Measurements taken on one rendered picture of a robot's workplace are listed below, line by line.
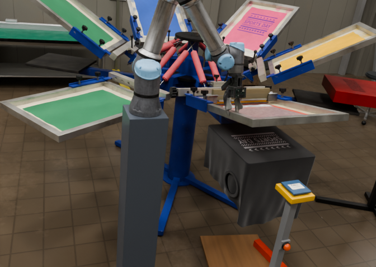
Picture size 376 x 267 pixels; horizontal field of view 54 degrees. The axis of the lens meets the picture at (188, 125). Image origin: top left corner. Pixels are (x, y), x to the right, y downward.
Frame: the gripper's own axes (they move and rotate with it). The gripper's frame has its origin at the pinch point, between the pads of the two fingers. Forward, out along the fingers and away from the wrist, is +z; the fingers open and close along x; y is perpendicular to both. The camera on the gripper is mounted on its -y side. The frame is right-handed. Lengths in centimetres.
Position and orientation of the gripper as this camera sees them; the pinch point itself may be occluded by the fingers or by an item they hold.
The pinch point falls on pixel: (231, 112)
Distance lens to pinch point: 193.4
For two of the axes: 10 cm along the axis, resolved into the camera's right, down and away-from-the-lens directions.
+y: 3.8, 2.0, -9.0
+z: -0.2, 9.8, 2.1
